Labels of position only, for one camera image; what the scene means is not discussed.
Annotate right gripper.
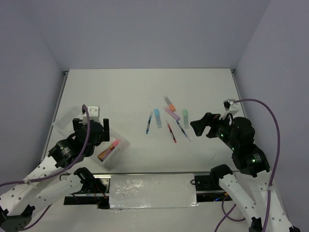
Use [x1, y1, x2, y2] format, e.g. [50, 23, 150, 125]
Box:
[189, 111, 238, 148]

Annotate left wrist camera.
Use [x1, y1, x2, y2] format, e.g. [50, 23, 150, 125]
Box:
[83, 106, 100, 125]

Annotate blue pen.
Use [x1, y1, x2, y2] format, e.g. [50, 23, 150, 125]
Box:
[176, 120, 191, 142]
[145, 111, 153, 134]

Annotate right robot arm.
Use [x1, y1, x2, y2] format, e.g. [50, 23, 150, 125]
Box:
[190, 113, 300, 232]

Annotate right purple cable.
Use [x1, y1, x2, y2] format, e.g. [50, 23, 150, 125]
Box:
[214, 98, 281, 232]

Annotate right table rail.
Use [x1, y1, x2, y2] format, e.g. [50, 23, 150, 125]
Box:
[230, 69, 248, 118]

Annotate clear plastic container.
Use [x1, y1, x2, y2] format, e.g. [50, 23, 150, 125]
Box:
[53, 106, 129, 169]

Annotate blue pen left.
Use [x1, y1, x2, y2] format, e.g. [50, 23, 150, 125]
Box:
[145, 111, 153, 134]

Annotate red pen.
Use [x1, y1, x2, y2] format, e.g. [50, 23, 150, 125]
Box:
[166, 120, 177, 143]

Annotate blue pen right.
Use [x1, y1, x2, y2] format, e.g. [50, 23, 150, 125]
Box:
[176, 120, 191, 142]

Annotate orange highlighter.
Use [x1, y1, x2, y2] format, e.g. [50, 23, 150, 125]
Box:
[163, 96, 176, 112]

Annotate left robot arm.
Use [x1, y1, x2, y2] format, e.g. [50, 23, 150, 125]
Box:
[0, 118, 110, 232]

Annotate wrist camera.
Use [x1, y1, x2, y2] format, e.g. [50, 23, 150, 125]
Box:
[219, 99, 239, 120]
[83, 106, 100, 125]

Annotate pink highlighter in container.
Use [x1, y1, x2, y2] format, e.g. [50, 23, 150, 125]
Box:
[106, 140, 120, 155]

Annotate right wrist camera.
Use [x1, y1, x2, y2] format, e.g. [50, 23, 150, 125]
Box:
[219, 99, 239, 120]

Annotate blue highlighter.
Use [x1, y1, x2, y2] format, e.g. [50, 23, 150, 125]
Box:
[154, 109, 162, 128]

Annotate green highlighter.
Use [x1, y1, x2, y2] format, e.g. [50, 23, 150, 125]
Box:
[183, 109, 189, 129]

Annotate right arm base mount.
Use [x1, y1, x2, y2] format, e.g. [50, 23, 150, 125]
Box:
[190, 174, 227, 203]

